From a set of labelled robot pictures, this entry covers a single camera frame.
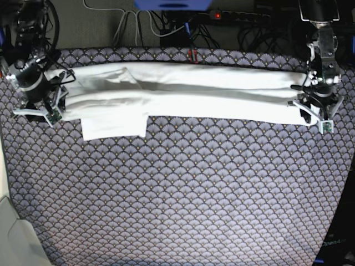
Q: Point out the blue box at top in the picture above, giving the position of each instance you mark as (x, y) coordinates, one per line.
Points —
(173, 5)

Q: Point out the red table clamp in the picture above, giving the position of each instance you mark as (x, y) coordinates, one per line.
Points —
(193, 56)

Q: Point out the black power strip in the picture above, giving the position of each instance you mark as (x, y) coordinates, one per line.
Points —
(238, 16)

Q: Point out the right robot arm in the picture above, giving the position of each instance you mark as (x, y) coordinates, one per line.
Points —
(36, 25)

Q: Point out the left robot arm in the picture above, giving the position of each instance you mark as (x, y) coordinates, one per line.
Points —
(322, 67)

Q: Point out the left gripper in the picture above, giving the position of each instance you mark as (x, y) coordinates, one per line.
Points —
(318, 105)

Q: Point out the white printed T-shirt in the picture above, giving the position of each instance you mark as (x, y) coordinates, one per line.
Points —
(116, 99)

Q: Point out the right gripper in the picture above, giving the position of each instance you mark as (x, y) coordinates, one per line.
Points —
(43, 98)

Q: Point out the fan-patterned grey tablecloth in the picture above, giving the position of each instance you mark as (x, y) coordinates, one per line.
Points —
(193, 191)

